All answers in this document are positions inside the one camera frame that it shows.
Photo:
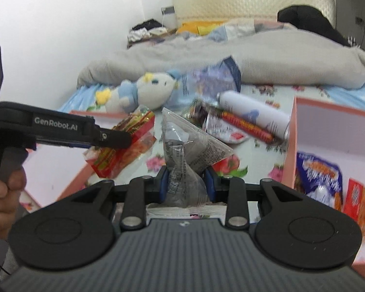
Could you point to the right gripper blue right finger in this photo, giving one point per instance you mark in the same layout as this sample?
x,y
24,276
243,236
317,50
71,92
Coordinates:
x,y
231,191

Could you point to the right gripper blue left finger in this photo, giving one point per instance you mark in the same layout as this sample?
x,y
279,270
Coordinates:
x,y
141,192

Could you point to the red spicy strip packet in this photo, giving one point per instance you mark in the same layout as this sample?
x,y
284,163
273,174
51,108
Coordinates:
x,y
137,134

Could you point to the grey clear snack packet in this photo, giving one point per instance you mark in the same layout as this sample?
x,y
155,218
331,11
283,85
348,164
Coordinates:
x,y
188,151

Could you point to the blue snack bag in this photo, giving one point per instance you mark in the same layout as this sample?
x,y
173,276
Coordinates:
x,y
319,179

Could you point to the red transparent snack packet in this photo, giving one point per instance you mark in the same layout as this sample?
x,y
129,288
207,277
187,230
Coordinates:
x,y
354,205

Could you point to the person left hand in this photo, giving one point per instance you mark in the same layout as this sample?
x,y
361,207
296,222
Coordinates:
x,y
9,200

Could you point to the orange box lid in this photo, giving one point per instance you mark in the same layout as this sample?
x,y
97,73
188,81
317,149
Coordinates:
x,y
53,173

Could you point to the red sausage stick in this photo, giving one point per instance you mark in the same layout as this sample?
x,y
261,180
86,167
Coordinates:
x,y
247,127

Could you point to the white red small packet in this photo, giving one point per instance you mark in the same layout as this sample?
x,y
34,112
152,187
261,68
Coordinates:
x,y
215,126

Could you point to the white spray bottle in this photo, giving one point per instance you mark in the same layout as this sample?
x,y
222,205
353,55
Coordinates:
x,y
266,117

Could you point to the white blue plush toy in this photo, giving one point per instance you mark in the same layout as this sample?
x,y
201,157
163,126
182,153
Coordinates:
x,y
151,90

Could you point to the orange box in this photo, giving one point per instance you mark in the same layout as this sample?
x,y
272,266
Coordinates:
x,y
326,159

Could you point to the blue tissue pack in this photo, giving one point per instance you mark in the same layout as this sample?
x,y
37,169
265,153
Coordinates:
x,y
205,83

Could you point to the yellow pillow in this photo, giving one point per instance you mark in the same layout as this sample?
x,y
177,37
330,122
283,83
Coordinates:
x,y
200,28

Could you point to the black clothing pile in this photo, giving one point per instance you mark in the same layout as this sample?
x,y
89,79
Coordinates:
x,y
305,17

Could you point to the cream padded headboard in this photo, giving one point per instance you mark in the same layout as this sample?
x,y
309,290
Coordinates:
x,y
217,10

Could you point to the clothes pile by wall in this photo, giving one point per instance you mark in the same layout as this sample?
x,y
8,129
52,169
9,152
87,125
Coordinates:
x,y
150,32

